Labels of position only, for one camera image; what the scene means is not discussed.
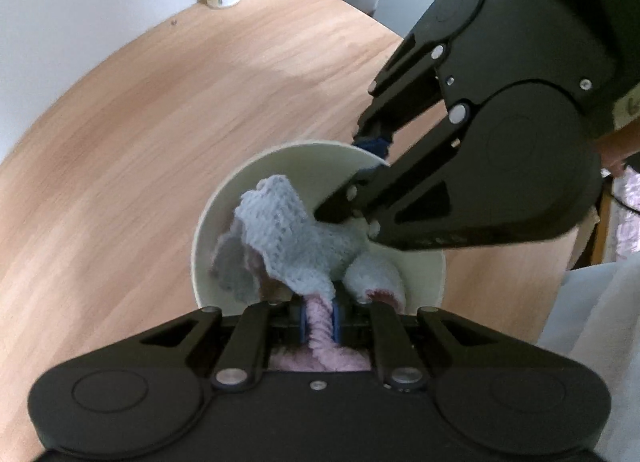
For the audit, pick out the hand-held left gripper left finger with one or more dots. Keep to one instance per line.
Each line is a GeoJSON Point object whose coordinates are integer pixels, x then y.
{"type": "Point", "coordinates": [302, 324]}

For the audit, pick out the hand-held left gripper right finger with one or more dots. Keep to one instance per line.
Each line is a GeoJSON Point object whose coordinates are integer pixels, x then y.
{"type": "Point", "coordinates": [337, 324]}

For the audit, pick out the grey and pink cloth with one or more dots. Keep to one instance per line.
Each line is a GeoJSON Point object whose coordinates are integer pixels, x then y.
{"type": "Point", "coordinates": [280, 222]}

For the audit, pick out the pale yellow bowl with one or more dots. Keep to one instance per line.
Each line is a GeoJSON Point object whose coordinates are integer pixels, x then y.
{"type": "Point", "coordinates": [310, 162]}

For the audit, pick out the white cloth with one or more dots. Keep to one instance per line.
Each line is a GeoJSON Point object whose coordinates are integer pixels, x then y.
{"type": "Point", "coordinates": [595, 342]}

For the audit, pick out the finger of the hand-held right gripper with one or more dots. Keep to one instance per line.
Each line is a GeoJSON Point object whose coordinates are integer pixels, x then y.
{"type": "Point", "coordinates": [400, 87]}
{"type": "Point", "coordinates": [415, 177]}

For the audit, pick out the person's right hand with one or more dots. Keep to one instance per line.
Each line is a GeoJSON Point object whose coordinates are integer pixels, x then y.
{"type": "Point", "coordinates": [617, 149]}

